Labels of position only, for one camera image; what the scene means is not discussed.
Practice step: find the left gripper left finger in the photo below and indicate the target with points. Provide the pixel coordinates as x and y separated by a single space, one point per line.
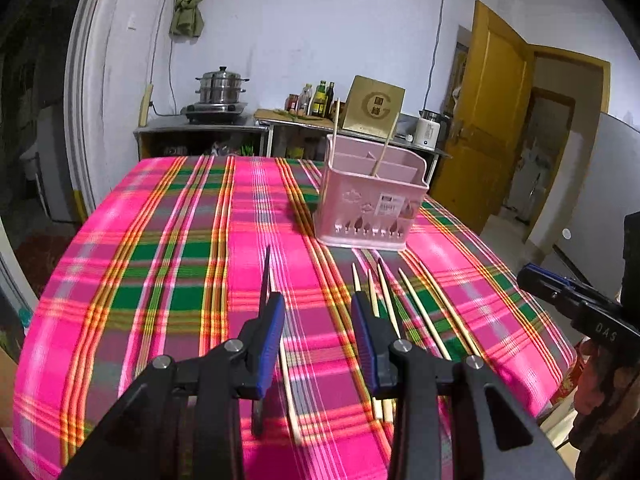
187 413

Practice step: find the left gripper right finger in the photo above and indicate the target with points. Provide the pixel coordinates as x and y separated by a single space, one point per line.
493 437

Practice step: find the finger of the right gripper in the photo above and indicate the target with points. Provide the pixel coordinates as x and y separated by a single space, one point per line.
567 301
540 277

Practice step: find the black chopstick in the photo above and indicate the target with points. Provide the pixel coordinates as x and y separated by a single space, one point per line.
258 406

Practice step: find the light wooden chopstick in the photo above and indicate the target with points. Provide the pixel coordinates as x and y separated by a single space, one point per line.
426 318
389 306
450 332
376 167
290 404
383 409
336 107
356 279

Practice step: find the metal kitchen shelf left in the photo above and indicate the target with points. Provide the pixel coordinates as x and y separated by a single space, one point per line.
178 136

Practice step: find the person's right hand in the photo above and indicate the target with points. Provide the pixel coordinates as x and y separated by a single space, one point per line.
606 398

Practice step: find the grey refrigerator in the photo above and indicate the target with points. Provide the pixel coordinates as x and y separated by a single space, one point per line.
590 246

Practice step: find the yellow wooden door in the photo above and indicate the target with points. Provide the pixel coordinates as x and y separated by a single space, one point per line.
488 121

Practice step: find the pink plaid tablecloth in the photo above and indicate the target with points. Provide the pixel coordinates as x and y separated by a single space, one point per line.
171 263

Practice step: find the white electric kettle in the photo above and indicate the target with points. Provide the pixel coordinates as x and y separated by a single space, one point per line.
427 130

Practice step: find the pink plastic utensil basket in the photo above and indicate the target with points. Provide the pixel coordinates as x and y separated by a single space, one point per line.
357 211

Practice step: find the gold paper gift bag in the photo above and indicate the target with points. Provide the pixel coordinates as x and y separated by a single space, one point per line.
372 107

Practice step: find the dark soy sauce bottle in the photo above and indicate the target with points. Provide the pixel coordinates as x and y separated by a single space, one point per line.
329 100

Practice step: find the green oil bottle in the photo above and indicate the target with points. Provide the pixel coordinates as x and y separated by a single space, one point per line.
319 102

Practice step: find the clear plastic bottle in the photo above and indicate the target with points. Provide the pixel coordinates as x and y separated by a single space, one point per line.
305 100

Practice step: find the red sauce jar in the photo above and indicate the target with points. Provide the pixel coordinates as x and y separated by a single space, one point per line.
291 102

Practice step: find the black induction cooker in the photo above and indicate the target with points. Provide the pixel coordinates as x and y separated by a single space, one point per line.
211 113

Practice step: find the wooden cutting board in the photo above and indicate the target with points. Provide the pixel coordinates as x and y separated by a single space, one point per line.
265 114

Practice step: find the beige power strip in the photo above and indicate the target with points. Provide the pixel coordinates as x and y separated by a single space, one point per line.
145 106

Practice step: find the stainless steel steamer pot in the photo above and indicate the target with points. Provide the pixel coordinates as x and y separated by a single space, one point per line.
221 86

